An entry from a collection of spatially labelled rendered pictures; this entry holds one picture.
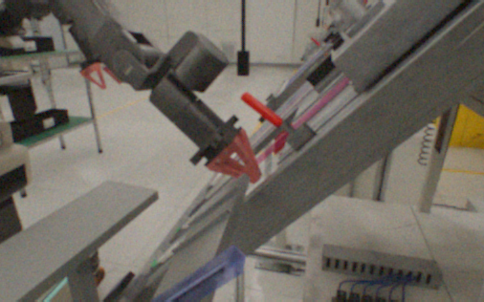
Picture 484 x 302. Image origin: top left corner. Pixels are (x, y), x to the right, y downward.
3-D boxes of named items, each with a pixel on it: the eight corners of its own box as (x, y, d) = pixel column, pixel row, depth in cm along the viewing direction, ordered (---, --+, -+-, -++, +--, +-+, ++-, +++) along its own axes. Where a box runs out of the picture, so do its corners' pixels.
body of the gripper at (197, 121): (242, 120, 53) (209, 89, 52) (225, 141, 44) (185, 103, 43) (218, 145, 56) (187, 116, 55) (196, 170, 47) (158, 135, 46)
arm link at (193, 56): (143, 64, 54) (108, 63, 46) (184, 8, 50) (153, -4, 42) (192, 116, 54) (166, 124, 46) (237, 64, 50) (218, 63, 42)
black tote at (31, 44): (-11, 58, 216) (-15, 40, 211) (-31, 57, 219) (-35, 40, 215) (55, 51, 267) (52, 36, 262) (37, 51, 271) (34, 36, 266)
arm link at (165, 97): (154, 94, 52) (137, 99, 47) (180, 61, 50) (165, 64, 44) (187, 123, 53) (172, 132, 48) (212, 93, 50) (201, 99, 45)
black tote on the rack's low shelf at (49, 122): (14, 142, 239) (11, 128, 235) (-5, 140, 243) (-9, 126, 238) (71, 121, 290) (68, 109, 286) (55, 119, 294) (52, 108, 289)
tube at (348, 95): (156, 269, 63) (152, 266, 63) (160, 265, 64) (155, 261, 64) (371, 83, 41) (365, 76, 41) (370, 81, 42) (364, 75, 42)
